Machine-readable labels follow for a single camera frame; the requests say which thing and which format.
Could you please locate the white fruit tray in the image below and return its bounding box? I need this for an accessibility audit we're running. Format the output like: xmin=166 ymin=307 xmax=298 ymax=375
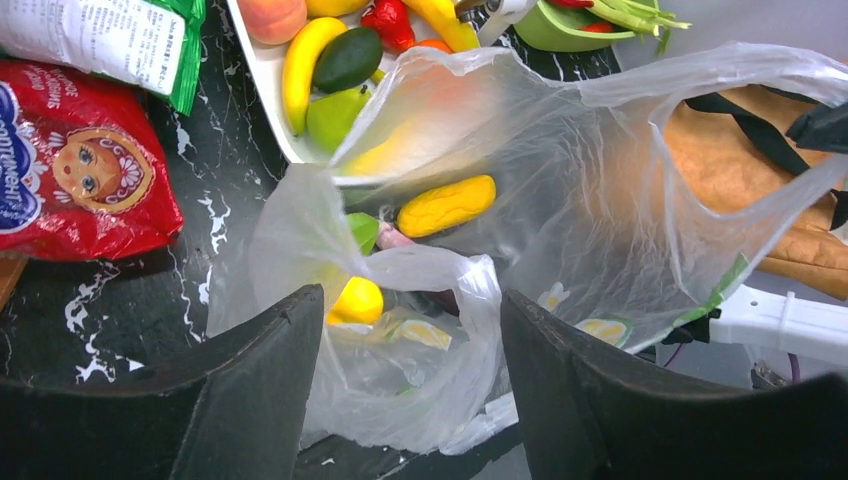
xmin=226 ymin=0 xmax=465 ymax=167

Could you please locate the orange canvas tote bag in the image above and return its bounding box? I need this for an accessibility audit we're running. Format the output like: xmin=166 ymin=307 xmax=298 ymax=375
xmin=664 ymin=85 xmax=847 ymax=300

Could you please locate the clear lemon print plastic bag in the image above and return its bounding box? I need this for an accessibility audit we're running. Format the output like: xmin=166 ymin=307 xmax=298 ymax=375
xmin=207 ymin=43 xmax=847 ymax=454

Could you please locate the peach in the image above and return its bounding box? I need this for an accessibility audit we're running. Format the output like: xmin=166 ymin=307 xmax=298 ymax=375
xmin=237 ymin=0 xmax=307 ymax=45

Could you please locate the green chips bag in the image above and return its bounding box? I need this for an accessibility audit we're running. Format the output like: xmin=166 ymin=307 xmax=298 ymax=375
xmin=1 ymin=0 xmax=206 ymax=115

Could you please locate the green vegetable tray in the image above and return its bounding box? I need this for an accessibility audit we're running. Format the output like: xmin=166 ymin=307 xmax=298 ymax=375
xmin=514 ymin=1 xmax=637 ymax=53

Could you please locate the yellow lemon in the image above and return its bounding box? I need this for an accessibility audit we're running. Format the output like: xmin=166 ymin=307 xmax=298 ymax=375
xmin=326 ymin=276 xmax=384 ymax=325

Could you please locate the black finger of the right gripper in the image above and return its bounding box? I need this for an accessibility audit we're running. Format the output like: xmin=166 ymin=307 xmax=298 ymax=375
xmin=786 ymin=99 xmax=847 ymax=154

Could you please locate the green avocado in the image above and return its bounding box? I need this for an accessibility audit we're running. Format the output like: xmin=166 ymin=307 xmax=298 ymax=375
xmin=312 ymin=27 xmax=384 ymax=94

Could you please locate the purple eggplant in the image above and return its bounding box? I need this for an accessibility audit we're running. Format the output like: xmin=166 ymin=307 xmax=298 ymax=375
xmin=376 ymin=221 xmax=415 ymax=250

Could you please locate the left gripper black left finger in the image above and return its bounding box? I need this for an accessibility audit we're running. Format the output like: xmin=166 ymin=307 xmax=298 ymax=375
xmin=1 ymin=285 xmax=323 ymax=479

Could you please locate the orange fruit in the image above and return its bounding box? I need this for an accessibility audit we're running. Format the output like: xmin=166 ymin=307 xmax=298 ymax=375
xmin=415 ymin=39 xmax=454 ymax=54

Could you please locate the red strawberry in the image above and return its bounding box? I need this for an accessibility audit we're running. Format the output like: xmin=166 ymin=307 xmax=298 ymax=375
xmin=360 ymin=0 xmax=416 ymax=54

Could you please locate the yellow corn cob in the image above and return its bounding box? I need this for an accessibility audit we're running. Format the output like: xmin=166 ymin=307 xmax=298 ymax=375
xmin=397 ymin=175 xmax=497 ymax=238

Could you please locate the red snack bag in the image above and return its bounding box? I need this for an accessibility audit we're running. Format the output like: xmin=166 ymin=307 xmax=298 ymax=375
xmin=1 ymin=59 xmax=184 ymax=262

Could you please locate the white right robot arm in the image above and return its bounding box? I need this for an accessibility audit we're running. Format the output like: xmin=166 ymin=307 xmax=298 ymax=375
xmin=665 ymin=86 xmax=847 ymax=366

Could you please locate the green beans bunch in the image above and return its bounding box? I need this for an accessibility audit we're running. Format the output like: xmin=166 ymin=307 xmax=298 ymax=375
xmin=587 ymin=0 xmax=692 ymax=56

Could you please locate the green pear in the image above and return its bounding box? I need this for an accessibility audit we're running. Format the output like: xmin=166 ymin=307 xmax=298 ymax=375
xmin=306 ymin=85 xmax=372 ymax=154

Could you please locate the yellow banana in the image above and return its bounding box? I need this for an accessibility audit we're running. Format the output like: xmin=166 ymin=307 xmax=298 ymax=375
xmin=282 ymin=17 xmax=348 ymax=136

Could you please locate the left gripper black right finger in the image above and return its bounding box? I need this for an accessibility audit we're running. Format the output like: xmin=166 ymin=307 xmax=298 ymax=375
xmin=501 ymin=290 xmax=847 ymax=479

